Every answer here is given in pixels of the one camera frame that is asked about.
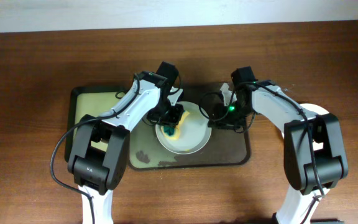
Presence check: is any green and yellow sponge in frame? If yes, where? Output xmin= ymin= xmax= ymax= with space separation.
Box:
xmin=160 ymin=111 xmax=190 ymax=140

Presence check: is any white plate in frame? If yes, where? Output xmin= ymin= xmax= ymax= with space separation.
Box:
xmin=155 ymin=101 xmax=212 ymax=155
xmin=275 ymin=103 xmax=329 ymax=138

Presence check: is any white plate front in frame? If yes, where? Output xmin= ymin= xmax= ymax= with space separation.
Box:
xmin=275 ymin=103 xmax=329 ymax=138

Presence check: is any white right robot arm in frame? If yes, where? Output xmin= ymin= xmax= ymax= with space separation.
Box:
xmin=208 ymin=67 xmax=349 ymax=223

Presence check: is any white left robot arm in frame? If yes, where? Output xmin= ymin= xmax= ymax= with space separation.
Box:
xmin=65 ymin=62 xmax=184 ymax=223

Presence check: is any large brown serving tray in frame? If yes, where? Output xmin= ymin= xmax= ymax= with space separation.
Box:
xmin=127 ymin=82 xmax=251 ymax=170

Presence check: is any black soapy water tray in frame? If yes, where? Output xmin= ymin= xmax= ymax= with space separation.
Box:
xmin=64 ymin=85 xmax=130 ymax=163

